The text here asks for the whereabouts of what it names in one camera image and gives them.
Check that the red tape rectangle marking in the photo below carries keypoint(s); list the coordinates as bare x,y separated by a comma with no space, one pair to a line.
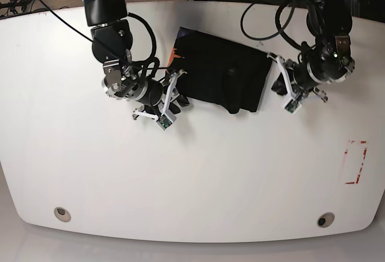
353,161

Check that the right table cable grommet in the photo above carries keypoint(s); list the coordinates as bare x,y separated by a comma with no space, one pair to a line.
325,220

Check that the left table cable grommet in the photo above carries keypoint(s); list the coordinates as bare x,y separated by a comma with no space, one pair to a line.
62,214

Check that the table cable grommet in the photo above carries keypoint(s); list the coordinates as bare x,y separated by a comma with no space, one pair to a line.
325,220
62,214

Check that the black printed T-shirt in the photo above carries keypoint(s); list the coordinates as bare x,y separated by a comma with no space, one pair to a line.
219,71

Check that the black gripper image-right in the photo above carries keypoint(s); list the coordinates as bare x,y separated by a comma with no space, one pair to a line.
328,61

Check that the black looped cable image-right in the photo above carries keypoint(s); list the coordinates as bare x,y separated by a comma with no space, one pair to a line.
263,22

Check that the silver black gripper image-left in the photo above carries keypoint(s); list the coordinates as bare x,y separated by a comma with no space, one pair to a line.
122,82

